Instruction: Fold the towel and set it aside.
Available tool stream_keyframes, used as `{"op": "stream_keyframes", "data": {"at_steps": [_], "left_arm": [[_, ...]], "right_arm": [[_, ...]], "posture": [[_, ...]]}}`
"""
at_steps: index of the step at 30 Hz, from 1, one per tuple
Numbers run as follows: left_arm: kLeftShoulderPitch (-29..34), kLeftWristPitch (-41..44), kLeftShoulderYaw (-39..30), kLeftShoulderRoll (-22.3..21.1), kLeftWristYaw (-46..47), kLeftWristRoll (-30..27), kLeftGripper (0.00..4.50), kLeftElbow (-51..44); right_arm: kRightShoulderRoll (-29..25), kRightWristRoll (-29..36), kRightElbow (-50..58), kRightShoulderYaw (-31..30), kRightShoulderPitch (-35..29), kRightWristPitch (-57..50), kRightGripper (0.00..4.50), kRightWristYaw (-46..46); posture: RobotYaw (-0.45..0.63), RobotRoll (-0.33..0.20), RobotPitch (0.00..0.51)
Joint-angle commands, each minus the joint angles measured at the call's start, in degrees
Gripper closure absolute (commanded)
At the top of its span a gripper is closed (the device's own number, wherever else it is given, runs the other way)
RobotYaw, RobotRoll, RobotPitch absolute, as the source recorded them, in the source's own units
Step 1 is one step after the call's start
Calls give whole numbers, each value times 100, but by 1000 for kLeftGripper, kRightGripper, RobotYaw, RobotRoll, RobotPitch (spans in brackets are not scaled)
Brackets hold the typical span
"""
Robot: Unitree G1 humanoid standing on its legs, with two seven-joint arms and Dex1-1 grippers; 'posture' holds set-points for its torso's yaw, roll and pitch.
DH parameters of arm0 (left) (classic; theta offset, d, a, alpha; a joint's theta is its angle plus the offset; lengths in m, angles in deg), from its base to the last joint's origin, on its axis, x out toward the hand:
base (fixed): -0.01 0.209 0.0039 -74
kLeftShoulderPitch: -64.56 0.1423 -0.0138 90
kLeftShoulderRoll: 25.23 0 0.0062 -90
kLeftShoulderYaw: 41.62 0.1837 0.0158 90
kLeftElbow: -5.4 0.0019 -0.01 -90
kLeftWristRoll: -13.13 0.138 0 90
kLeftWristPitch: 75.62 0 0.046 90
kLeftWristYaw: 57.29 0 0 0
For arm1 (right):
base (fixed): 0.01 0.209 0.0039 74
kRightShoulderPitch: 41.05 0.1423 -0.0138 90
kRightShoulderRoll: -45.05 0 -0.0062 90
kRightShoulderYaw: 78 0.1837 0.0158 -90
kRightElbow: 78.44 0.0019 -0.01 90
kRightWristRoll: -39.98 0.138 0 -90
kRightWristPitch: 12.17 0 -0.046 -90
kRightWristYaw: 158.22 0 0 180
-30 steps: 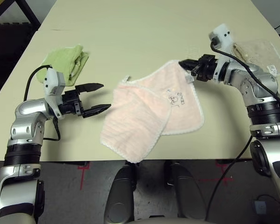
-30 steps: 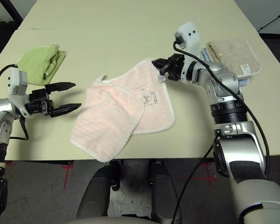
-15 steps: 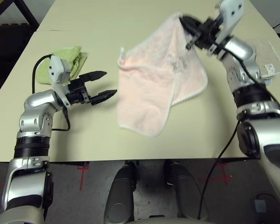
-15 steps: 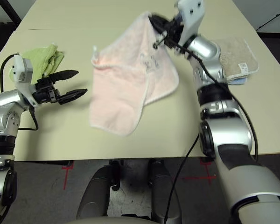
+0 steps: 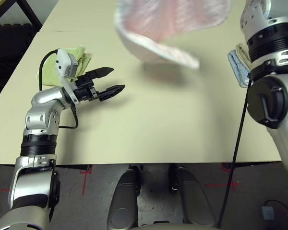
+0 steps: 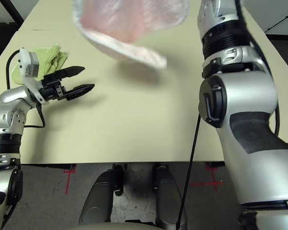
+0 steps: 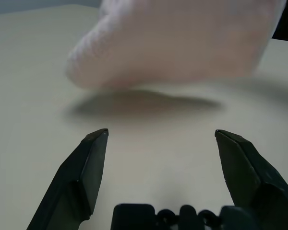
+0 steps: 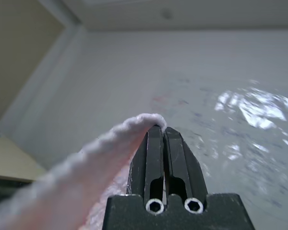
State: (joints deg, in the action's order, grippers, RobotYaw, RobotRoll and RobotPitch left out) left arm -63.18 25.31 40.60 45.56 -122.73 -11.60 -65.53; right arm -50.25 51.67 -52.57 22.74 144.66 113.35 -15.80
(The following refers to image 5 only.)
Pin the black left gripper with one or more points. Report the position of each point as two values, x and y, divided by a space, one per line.
84 92

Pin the pink terry towel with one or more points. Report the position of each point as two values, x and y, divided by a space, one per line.
158 19

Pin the green folded towel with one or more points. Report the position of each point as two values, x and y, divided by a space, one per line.
48 74

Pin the light blue folded towel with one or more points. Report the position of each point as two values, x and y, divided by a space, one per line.
237 69

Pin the beige folded towel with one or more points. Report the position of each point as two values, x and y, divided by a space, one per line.
242 51

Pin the black foam floor mat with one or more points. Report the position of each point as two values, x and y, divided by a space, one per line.
4 60

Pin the grey left robot leg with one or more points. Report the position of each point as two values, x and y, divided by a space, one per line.
123 196

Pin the grey robot leg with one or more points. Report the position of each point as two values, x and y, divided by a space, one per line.
123 196
194 196

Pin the grey right robot leg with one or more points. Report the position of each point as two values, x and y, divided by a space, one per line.
194 196

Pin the beige robot waist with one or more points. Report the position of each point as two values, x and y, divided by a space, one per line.
177 227

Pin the small grey floor box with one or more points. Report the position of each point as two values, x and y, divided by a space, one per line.
267 212

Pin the black metal frame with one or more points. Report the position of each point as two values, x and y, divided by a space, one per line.
31 16

